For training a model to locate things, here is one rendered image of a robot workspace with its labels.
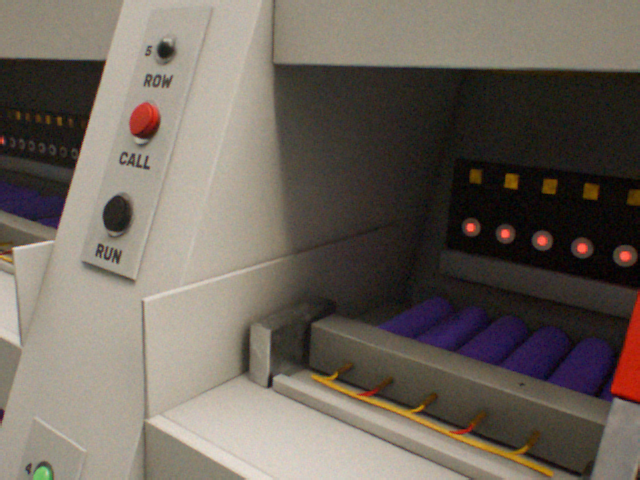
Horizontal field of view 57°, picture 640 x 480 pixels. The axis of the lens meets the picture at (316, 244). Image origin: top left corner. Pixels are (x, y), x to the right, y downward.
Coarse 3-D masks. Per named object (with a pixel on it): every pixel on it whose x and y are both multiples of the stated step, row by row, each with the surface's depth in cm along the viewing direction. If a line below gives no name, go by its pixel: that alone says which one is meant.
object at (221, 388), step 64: (512, 192) 33; (576, 192) 31; (320, 256) 30; (384, 256) 36; (448, 256) 35; (512, 256) 33; (576, 256) 31; (192, 320) 24; (256, 320) 26; (320, 320) 28; (384, 320) 35; (448, 320) 30; (512, 320) 30; (576, 320) 29; (192, 384) 25; (256, 384) 26; (320, 384) 27; (384, 384) 24; (448, 384) 23; (512, 384) 22; (576, 384) 24; (192, 448) 22; (256, 448) 22; (320, 448) 22; (384, 448) 22; (448, 448) 21; (512, 448) 23; (576, 448) 21
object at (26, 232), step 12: (0, 216) 45; (12, 216) 45; (0, 228) 43; (12, 228) 42; (24, 228) 42; (36, 228) 42; (48, 228) 42; (0, 240) 44; (12, 240) 42; (24, 240) 41; (36, 240) 40; (48, 240) 39
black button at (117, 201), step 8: (112, 200) 26; (120, 200) 26; (104, 208) 26; (112, 208) 26; (120, 208) 26; (128, 208) 26; (104, 216) 26; (112, 216) 26; (120, 216) 26; (128, 216) 26; (104, 224) 26; (112, 224) 26; (120, 224) 26
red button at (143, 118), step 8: (144, 104) 26; (136, 112) 26; (144, 112) 26; (152, 112) 26; (136, 120) 26; (144, 120) 26; (152, 120) 26; (136, 128) 26; (144, 128) 26; (152, 128) 26; (136, 136) 26; (144, 136) 26
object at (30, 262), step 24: (24, 168) 64; (48, 168) 61; (72, 168) 59; (24, 264) 28; (0, 288) 37; (24, 288) 28; (0, 312) 33; (24, 312) 29; (0, 336) 30; (24, 336) 29; (0, 360) 31; (0, 384) 31
